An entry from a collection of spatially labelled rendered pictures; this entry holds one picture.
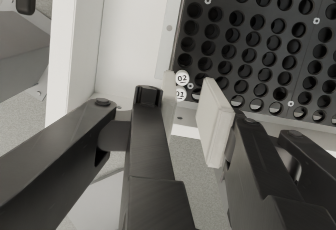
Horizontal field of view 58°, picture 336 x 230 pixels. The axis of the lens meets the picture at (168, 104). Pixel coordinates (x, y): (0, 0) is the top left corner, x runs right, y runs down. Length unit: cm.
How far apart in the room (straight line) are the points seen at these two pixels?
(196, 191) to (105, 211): 41
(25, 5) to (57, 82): 7
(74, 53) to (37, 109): 109
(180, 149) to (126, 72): 97
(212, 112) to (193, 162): 117
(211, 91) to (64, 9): 13
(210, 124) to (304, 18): 16
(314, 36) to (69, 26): 20
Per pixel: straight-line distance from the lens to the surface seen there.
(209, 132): 15
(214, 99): 16
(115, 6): 33
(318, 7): 29
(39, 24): 125
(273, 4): 28
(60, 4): 25
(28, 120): 138
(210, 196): 141
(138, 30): 33
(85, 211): 146
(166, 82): 17
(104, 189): 138
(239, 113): 17
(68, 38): 25
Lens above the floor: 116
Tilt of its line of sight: 73 degrees down
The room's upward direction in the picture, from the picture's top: 177 degrees counter-clockwise
